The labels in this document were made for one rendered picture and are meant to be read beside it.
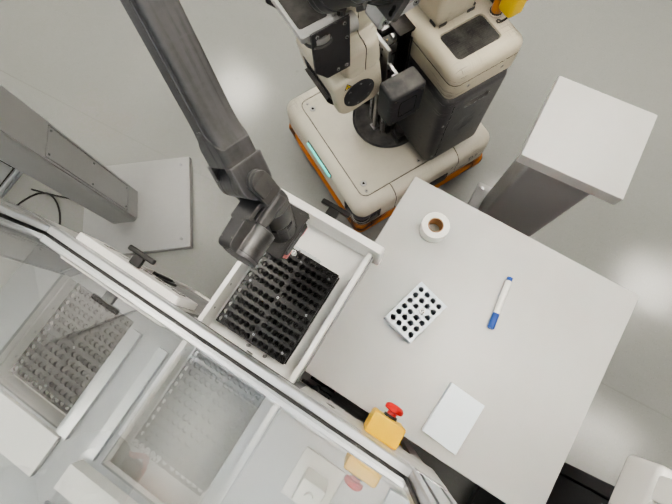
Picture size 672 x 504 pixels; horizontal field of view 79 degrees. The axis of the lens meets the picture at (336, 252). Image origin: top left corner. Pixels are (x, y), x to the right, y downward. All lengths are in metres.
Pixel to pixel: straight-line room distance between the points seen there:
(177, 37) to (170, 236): 1.49
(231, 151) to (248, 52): 1.84
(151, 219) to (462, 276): 1.46
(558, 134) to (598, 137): 0.10
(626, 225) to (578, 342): 1.15
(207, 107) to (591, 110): 1.07
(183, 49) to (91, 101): 2.00
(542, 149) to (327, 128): 0.86
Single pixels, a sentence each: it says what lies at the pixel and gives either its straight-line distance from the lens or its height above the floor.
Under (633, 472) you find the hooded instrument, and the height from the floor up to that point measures 0.84.
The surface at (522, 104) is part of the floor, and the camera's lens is 2.30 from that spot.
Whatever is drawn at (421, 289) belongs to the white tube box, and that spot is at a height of 0.77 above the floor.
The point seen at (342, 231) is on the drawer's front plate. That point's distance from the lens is 0.89.
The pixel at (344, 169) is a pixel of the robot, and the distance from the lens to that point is 1.67.
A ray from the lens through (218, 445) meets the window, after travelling 0.40.
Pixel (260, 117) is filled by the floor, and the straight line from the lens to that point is 2.17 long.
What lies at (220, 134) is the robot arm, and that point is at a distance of 0.59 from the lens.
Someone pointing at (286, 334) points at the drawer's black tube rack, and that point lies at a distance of 0.89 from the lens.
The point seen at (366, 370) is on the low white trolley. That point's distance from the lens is 1.02.
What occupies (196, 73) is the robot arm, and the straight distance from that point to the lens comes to 0.59.
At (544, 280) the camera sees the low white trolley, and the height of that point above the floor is 0.76.
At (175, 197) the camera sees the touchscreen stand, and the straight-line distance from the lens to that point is 2.06.
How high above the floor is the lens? 1.78
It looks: 75 degrees down
